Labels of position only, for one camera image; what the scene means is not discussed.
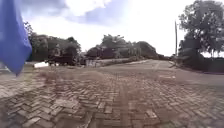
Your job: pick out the tall leafy tree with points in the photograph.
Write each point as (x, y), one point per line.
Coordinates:
(203, 26)

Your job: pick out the tall pole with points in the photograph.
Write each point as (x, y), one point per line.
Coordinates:
(176, 38)

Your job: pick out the row of trees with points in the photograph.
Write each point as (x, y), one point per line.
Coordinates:
(110, 50)

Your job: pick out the grey brick paved road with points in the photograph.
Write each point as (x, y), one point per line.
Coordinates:
(126, 96)

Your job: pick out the low stone wall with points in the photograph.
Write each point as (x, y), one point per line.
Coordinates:
(106, 62)

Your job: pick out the dark hedge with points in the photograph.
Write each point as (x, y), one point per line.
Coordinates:
(203, 63)

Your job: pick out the blue cloth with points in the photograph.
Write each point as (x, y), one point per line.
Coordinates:
(12, 36)

